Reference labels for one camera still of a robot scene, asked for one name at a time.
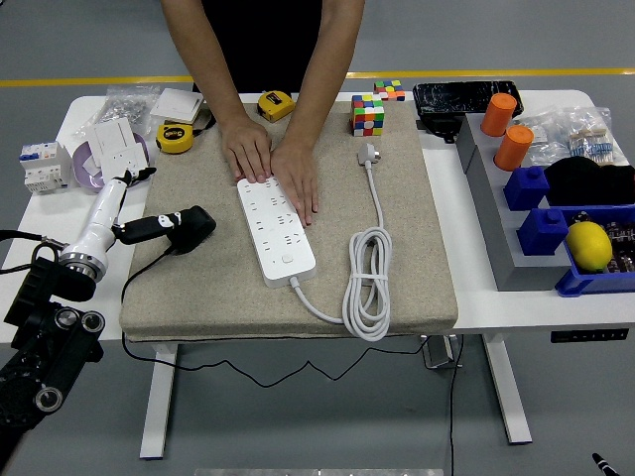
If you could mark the person's left forearm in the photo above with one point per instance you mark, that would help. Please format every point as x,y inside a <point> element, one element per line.
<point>327,64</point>

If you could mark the blue plastic bin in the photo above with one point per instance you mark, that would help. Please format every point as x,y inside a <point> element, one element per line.
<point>595,285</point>

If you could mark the person's left hand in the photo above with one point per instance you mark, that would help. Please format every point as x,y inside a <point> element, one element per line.
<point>297,178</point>

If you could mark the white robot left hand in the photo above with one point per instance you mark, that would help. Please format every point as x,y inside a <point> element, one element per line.
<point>101,218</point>

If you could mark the clear bag of screws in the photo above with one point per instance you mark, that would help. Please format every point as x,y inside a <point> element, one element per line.
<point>124,106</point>

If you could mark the yellow lemon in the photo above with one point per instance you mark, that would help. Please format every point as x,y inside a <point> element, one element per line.
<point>589,246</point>

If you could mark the person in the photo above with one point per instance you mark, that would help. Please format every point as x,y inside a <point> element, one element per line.
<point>268,39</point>

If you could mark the white power strip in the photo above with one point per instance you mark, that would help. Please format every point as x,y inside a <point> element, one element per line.
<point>278,243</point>

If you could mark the large colourful puzzle cube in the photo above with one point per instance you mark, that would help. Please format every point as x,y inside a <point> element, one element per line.
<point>367,116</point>

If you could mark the person's right hand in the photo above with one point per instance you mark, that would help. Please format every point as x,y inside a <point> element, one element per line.
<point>248,151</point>

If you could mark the black cloth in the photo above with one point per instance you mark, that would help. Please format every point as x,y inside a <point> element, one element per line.
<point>590,182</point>

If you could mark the grey stepped block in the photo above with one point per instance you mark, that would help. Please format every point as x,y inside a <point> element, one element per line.
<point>511,248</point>

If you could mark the purple bowl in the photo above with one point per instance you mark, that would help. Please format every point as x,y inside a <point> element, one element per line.
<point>84,168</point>

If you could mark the clear bag of resistors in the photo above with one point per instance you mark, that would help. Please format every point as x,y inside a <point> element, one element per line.
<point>593,139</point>

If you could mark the clear bag of small parts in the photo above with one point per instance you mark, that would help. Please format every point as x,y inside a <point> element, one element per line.
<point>543,136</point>

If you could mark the black table control panel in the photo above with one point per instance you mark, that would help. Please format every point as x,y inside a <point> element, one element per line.
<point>588,335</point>

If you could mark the person's right forearm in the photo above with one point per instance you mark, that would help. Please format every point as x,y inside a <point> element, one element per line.
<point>208,59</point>

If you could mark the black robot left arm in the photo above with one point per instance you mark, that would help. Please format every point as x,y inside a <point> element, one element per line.
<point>44,327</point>

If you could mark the black plug adapter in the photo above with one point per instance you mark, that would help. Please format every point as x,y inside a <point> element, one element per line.
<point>198,229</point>

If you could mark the blue block with knob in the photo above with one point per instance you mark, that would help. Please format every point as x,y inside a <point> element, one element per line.
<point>527,188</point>
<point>543,233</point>

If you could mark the small colourful puzzle cube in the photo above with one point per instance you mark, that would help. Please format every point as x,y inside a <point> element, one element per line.
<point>389,90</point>

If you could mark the white table leg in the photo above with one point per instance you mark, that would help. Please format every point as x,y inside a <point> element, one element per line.
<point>508,392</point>
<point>159,401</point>

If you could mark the white switch plate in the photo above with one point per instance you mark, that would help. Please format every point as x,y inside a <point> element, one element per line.
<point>115,134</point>

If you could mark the white circuit breaker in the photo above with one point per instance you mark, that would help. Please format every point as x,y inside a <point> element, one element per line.
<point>43,166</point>

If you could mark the white square switch panel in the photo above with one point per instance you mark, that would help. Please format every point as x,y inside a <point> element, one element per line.
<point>176,105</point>

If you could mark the white wall socket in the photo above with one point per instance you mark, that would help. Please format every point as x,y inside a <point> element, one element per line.
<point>124,157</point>

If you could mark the silver box under table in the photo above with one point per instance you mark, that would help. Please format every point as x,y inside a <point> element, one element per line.
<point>439,353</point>

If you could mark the orange cylinder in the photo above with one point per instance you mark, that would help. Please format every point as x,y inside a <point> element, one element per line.
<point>498,115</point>
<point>513,148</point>

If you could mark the yellow black tape measure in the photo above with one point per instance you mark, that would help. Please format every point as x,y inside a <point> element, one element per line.
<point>275,105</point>
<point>174,139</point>

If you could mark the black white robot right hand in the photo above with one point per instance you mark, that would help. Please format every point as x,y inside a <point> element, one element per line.
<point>606,466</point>

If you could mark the black plastic tray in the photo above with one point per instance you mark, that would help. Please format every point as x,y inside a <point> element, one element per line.
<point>461,96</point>

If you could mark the black power adapter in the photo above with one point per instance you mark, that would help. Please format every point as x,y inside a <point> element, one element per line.
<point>439,128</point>

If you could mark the grey-brown mat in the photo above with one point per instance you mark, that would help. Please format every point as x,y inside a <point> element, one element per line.
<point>208,287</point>

